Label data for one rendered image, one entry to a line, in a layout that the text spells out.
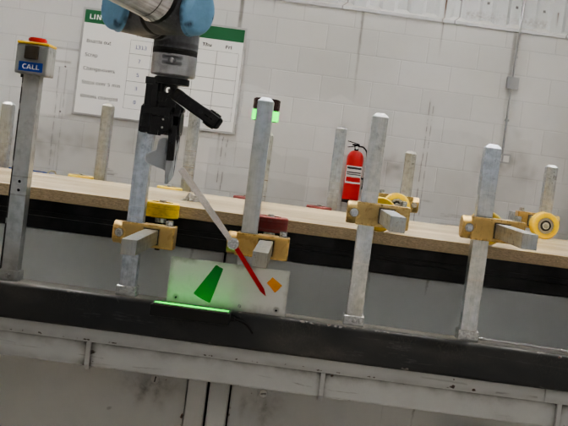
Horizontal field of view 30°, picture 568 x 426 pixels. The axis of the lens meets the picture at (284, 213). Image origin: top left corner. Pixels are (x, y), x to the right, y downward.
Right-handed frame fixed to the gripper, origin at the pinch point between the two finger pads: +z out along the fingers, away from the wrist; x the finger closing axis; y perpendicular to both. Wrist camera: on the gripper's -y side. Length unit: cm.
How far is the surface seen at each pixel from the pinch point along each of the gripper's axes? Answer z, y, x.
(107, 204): 9.0, 17.1, -31.6
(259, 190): 0.8, -17.8, -14.9
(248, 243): 12.3, -16.9, -14.1
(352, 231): 8, -40, -30
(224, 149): -5, 32, -724
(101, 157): 1, 36, -125
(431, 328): 29, -62, -36
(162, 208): 7.8, 3.4, -23.4
